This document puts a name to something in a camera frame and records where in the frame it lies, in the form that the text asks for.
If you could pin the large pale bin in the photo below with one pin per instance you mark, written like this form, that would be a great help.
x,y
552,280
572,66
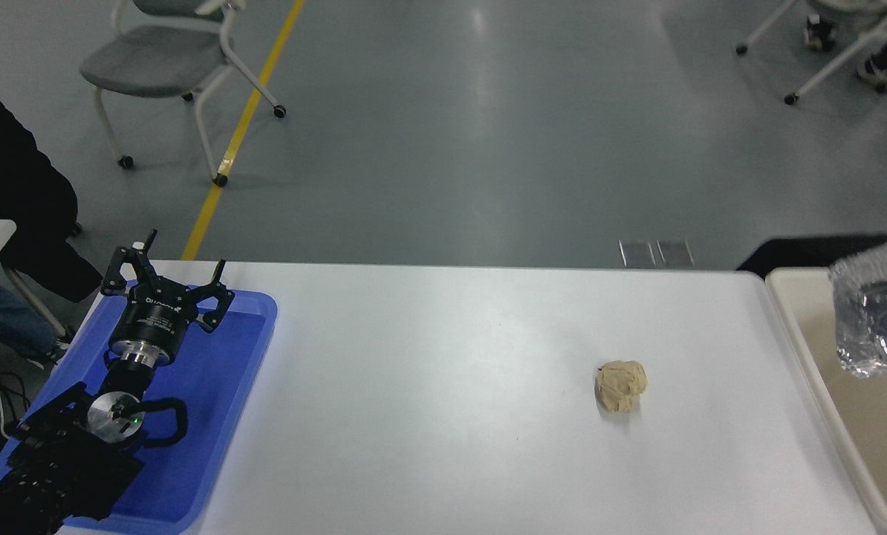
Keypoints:
x,y
874,446

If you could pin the white-frame wheeled chair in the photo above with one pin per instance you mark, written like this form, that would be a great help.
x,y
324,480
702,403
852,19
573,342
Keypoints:
x,y
852,11

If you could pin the crumpled tan paper ball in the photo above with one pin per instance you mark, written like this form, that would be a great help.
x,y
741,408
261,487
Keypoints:
x,y
622,383

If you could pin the blue plastic tray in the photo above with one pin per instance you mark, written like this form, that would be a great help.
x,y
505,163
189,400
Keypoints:
x,y
213,416

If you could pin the grey seat white-frame chair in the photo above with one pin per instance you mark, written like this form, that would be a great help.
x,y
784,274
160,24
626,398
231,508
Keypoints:
x,y
154,63

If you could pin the person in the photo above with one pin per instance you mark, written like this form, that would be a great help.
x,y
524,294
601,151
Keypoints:
x,y
13,193

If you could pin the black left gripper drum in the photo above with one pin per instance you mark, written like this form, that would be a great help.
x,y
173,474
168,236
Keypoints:
x,y
154,316

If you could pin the black bulky object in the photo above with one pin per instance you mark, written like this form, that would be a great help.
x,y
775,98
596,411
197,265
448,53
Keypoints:
x,y
807,253

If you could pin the silver foil tray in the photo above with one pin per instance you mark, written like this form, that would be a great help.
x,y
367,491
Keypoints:
x,y
874,312

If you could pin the metal floor socket plate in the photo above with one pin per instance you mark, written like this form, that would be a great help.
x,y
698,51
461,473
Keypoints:
x,y
675,253
637,253

